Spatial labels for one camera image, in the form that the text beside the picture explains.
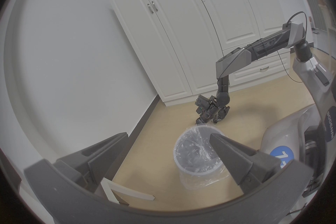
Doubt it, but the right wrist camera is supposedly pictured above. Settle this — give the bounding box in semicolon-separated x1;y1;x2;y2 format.
195;95;211;109

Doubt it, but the dark grey seat white stool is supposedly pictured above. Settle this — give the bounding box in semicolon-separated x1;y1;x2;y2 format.
94;177;156;205

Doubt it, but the clear plastic bag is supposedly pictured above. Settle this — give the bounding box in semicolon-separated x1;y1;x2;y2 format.
173;124;233;191

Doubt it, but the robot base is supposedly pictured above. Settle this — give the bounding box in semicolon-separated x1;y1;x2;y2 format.
262;47;336;218

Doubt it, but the white trash bin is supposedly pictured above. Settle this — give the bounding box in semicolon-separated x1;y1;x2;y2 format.
173;124;227;187

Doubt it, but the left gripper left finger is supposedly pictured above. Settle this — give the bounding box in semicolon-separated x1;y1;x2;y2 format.
54;132;130;194

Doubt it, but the white wardrobe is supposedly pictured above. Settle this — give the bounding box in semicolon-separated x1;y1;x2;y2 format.
104;0;293;107

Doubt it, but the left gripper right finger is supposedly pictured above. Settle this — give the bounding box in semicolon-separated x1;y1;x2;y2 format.
209;133;282;196

